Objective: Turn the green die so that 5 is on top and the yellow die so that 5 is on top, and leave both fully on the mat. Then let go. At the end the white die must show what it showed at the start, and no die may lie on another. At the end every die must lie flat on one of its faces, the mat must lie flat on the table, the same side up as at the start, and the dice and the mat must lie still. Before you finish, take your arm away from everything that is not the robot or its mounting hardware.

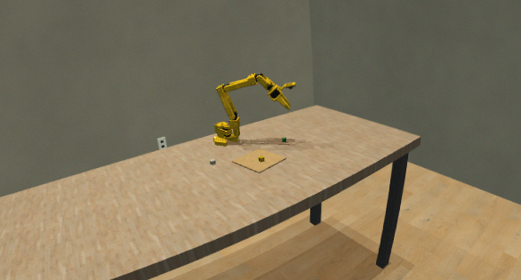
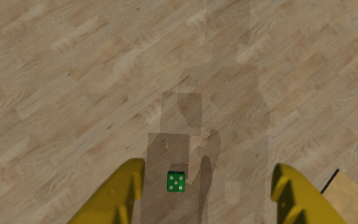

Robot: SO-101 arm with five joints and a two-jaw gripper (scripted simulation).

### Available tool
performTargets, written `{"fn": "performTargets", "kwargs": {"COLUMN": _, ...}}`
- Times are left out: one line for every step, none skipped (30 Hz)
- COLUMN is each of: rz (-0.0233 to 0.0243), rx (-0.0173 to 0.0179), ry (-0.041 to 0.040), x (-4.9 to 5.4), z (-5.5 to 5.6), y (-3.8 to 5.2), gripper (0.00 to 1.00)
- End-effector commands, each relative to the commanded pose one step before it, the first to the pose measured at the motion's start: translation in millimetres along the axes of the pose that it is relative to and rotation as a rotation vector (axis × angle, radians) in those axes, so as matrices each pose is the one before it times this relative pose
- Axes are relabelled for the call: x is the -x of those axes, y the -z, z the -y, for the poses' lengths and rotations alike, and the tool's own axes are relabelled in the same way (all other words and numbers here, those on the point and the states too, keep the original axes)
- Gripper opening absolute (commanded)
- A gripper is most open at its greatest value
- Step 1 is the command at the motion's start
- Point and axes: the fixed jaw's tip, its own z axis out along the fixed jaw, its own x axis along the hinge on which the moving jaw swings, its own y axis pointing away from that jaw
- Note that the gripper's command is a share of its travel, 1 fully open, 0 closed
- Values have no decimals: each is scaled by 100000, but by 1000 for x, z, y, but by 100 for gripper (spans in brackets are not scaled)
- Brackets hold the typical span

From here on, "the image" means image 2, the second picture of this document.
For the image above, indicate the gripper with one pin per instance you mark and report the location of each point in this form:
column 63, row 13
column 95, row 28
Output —
column 298, row 200

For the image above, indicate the tan mat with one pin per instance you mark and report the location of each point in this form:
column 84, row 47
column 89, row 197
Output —
column 342, row 193

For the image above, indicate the green die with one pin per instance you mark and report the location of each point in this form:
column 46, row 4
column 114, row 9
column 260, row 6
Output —
column 175, row 181

